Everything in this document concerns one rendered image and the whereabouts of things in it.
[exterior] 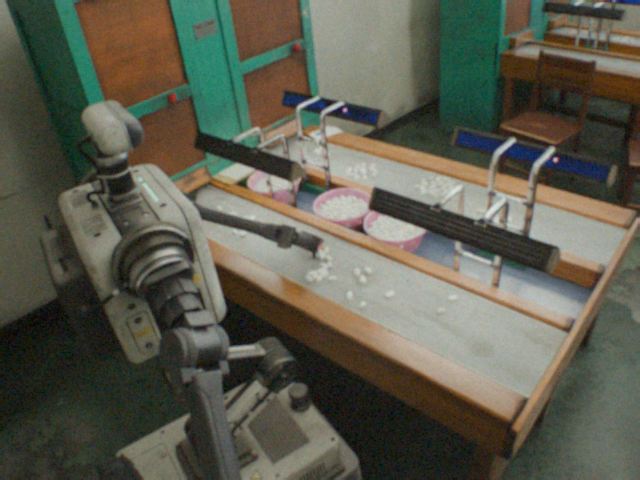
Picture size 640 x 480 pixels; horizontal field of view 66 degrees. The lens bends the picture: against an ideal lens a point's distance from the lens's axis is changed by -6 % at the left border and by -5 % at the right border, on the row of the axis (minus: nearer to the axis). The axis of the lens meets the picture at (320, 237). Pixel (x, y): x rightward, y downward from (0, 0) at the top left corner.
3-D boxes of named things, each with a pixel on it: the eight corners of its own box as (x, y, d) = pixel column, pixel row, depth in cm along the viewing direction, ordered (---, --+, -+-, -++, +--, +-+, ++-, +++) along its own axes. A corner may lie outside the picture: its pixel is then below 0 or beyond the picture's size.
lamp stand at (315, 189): (331, 200, 250) (322, 113, 224) (301, 189, 261) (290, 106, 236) (355, 183, 261) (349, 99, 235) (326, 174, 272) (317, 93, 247)
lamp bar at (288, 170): (292, 183, 192) (289, 166, 188) (193, 148, 228) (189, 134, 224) (306, 174, 197) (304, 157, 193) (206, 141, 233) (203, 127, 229)
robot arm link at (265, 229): (170, 220, 179) (178, 190, 179) (172, 220, 185) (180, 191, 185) (288, 252, 184) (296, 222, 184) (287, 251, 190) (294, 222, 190)
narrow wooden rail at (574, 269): (595, 296, 181) (601, 272, 174) (256, 173, 286) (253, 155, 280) (599, 287, 184) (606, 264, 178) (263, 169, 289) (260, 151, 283)
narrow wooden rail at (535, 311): (562, 351, 162) (569, 327, 156) (211, 199, 267) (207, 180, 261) (568, 341, 165) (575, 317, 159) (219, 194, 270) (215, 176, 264)
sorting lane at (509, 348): (528, 402, 141) (529, 397, 140) (161, 215, 246) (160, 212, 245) (567, 338, 158) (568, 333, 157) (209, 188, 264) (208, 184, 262)
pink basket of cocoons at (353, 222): (365, 241, 220) (363, 223, 214) (307, 234, 229) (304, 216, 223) (380, 208, 240) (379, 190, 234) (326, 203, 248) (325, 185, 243)
